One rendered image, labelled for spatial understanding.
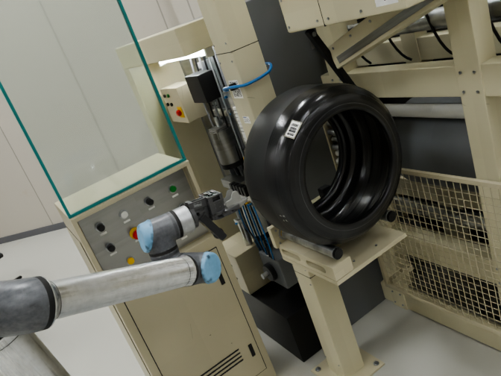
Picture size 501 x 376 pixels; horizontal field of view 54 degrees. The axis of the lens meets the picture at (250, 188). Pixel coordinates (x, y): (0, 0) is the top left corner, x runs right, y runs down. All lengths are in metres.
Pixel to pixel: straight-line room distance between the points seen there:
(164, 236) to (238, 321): 1.09
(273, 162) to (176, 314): 1.00
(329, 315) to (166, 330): 0.75
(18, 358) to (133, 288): 0.29
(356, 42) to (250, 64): 0.40
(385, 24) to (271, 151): 0.60
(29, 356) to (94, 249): 0.97
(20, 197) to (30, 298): 5.71
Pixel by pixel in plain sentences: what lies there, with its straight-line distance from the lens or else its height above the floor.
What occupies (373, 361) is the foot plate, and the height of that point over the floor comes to 0.01.
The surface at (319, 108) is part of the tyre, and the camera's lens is 1.65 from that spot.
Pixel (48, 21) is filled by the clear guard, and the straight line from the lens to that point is 2.08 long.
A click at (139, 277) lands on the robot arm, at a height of 1.29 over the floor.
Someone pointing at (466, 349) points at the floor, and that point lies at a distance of 2.69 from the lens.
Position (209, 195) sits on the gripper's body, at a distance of 1.58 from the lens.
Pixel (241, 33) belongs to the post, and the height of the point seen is 1.70.
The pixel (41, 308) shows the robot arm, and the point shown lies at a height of 1.40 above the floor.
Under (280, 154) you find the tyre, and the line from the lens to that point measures 1.61.
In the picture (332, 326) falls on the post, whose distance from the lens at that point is 2.44.
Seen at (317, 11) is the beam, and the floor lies 1.69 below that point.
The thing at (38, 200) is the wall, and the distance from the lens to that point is 6.68.
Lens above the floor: 1.82
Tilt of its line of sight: 20 degrees down
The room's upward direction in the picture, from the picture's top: 20 degrees counter-clockwise
